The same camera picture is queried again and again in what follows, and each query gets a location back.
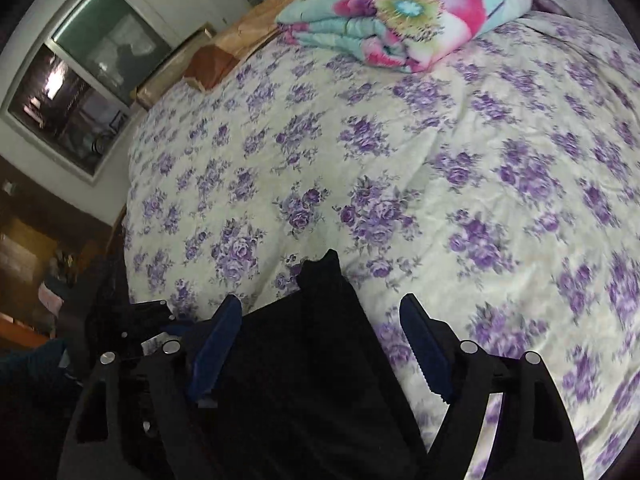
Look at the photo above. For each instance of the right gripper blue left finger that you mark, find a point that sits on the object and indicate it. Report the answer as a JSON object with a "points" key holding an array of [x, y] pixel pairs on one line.
{"points": [[209, 344]]}

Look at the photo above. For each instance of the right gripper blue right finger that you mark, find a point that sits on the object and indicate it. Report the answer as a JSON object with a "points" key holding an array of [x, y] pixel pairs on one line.
{"points": [[434, 345]]}

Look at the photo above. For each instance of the purple floral bed sheet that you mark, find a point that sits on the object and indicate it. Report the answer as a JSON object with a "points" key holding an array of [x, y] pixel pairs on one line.
{"points": [[501, 188]]}

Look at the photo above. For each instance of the black pants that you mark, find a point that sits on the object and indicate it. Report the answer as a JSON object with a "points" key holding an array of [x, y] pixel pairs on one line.
{"points": [[306, 392]]}

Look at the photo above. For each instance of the orange brown pillow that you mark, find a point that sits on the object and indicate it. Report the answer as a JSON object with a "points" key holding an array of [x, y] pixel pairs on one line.
{"points": [[211, 63]]}

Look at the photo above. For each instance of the wooden framed board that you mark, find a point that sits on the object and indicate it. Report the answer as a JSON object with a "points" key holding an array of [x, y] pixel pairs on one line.
{"points": [[171, 69]]}

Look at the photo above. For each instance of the folded turquoise pink floral quilt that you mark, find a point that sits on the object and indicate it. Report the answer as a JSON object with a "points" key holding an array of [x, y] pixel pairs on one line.
{"points": [[406, 35]]}

